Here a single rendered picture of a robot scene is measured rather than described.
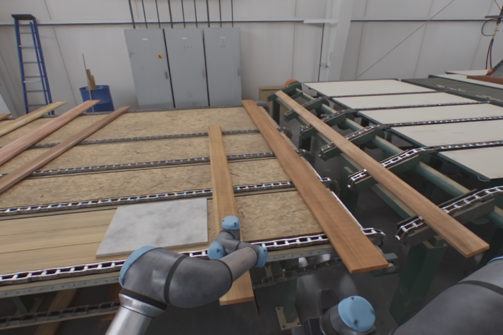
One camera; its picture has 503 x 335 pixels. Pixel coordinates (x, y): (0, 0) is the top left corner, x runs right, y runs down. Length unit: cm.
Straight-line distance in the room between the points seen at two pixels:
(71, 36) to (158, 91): 222
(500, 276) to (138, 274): 65
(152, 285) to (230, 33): 616
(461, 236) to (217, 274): 140
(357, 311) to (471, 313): 39
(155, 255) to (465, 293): 60
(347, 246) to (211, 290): 101
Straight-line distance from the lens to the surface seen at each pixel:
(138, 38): 668
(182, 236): 167
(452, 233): 182
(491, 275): 46
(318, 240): 161
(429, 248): 196
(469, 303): 41
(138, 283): 71
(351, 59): 816
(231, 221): 112
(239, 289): 132
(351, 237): 163
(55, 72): 796
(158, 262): 71
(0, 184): 285
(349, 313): 75
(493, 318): 40
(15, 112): 842
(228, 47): 658
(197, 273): 68
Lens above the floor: 191
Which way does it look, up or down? 27 degrees down
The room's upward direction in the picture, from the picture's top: 1 degrees counter-clockwise
